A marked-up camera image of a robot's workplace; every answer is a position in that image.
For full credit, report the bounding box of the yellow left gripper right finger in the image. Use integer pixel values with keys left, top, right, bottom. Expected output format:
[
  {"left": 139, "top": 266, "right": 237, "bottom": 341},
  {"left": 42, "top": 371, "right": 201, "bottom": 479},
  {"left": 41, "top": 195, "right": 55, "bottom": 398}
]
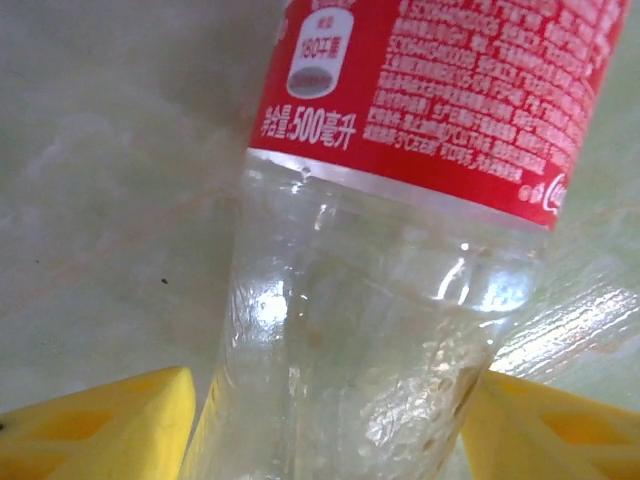
[{"left": 462, "top": 372, "right": 640, "bottom": 480}]

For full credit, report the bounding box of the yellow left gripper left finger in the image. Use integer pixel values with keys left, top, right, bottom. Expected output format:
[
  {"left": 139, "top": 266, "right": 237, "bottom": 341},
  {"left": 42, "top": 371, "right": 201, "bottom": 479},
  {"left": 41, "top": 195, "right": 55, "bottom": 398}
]
[{"left": 0, "top": 366, "right": 196, "bottom": 480}]

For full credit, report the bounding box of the cola bottle red label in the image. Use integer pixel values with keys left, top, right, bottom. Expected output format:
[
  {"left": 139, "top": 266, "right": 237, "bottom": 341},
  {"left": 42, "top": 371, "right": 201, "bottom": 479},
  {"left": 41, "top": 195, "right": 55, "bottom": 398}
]
[{"left": 179, "top": 0, "right": 632, "bottom": 480}]

